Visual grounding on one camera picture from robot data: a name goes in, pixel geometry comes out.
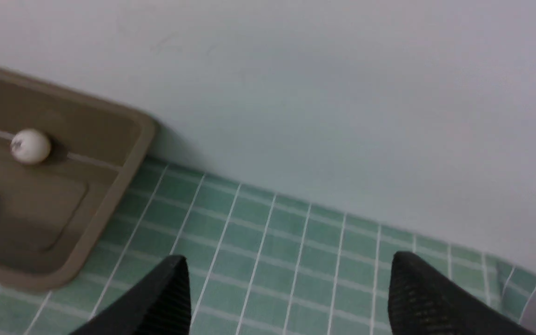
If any brown plastic bin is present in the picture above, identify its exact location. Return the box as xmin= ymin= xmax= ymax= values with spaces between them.
xmin=0 ymin=67 xmax=158 ymax=291

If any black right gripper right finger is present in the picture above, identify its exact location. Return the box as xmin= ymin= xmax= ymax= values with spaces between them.
xmin=388 ymin=251 xmax=530 ymax=335

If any white ping-pong ball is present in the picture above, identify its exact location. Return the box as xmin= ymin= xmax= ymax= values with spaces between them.
xmin=9 ymin=128 xmax=53 ymax=165

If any green checkered tablecloth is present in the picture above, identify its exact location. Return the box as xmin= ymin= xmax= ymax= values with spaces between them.
xmin=0 ymin=159 xmax=536 ymax=335

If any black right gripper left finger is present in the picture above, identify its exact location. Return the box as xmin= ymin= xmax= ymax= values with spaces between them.
xmin=72 ymin=255 xmax=192 ymax=335

